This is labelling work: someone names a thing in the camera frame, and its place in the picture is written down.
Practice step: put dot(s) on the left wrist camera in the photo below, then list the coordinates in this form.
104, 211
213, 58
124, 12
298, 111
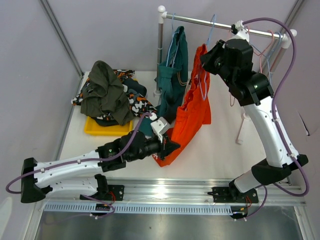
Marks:
159, 126

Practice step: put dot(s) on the teal shorts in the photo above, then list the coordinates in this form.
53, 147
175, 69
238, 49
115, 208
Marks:
172, 82

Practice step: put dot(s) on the black mounting plate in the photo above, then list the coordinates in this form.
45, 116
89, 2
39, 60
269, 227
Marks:
223, 194
115, 192

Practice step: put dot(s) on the blue hanger of orange shorts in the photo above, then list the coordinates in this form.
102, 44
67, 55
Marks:
204, 86

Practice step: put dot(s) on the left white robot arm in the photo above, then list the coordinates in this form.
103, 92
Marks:
42, 179

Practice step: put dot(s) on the yellow plastic tray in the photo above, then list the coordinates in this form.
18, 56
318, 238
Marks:
92, 128

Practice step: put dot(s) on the pink hanger of olive shorts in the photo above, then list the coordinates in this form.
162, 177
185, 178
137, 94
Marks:
232, 100

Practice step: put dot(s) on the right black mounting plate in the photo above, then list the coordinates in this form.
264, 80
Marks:
223, 194

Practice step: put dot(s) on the slotted cable duct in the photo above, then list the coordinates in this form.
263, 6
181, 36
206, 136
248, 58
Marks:
134, 208

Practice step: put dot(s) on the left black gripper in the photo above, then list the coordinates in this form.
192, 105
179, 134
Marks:
167, 147

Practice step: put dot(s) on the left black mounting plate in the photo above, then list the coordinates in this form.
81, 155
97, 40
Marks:
115, 192

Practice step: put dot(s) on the pink hanger of camouflage shorts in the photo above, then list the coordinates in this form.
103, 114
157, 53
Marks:
265, 50

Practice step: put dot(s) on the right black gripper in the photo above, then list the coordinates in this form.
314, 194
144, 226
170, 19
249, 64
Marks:
208, 58

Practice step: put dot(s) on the blue wire hanger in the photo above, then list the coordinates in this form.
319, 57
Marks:
268, 56

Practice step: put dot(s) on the olive green shorts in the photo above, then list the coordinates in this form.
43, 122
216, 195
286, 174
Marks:
104, 94

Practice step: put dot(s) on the dark navy shorts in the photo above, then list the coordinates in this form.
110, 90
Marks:
138, 102

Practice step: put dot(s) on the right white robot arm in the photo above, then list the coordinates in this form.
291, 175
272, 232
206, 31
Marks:
232, 61

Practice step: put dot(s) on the blue hanger of teal shorts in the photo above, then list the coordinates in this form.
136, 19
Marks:
174, 44

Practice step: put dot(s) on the orange camouflage pattern shorts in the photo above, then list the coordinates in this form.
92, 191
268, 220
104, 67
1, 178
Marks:
121, 74

